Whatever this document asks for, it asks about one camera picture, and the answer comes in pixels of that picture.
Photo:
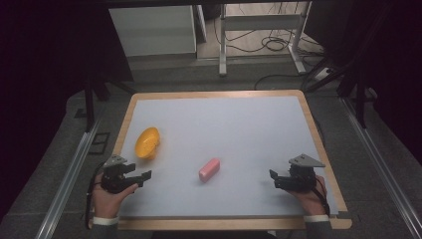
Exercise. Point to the person's left hand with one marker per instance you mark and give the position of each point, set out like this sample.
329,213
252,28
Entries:
107,200

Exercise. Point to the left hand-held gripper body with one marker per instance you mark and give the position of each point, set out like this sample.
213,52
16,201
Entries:
114,177

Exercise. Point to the aluminium rail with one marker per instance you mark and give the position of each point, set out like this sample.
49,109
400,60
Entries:
381,166
68,181

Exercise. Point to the white table mat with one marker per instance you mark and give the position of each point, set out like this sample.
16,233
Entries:
229,149

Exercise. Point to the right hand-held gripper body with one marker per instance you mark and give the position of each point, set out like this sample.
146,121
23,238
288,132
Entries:
300,176

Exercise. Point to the pink soap bar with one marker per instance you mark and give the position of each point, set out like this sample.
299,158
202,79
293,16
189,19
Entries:
209,170

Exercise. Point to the white cabinet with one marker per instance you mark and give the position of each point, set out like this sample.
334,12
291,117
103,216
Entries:
154,30

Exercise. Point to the white power strip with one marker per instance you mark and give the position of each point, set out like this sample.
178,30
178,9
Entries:
323,73

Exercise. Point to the yellow plastic bowl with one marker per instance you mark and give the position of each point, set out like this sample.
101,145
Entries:
147,142

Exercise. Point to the white metal desk frame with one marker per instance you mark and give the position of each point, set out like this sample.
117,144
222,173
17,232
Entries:
258,22

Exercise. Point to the black square floor frame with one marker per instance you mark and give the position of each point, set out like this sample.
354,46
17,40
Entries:
99,143

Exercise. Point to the black stand leg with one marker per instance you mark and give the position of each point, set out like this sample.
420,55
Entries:
89,106

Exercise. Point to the person's right hand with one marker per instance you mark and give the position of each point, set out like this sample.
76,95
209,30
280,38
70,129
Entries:
312,200

